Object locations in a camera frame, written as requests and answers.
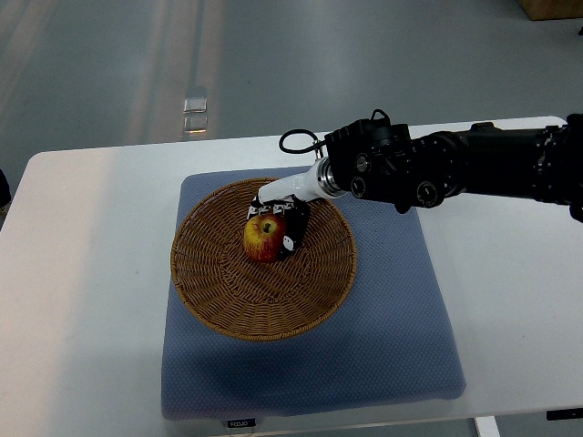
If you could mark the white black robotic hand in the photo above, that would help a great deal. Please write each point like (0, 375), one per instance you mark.
(288, 199)

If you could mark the red yellow apple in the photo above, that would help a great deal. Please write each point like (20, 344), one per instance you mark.
(263, 237)

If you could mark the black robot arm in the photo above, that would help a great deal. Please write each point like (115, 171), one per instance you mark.
(375, 159)

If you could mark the brown wicker basket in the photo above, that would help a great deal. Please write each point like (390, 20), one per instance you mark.
(247, 300)

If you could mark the metal floor plate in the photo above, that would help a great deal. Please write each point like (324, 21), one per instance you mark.
(195, 116)

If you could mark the blue grey cushion mat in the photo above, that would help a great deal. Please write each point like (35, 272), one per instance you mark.
(390, 342)

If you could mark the black table control panel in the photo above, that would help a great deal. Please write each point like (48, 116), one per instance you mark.
(241, 423)

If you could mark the person in dark jacket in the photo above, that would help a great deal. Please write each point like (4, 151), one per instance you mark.
(5, 195)

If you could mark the cardboard box corner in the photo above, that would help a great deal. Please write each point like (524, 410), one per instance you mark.
(542, 10)

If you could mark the black table side bracket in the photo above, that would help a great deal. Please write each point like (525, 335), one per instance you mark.
(563, 415)

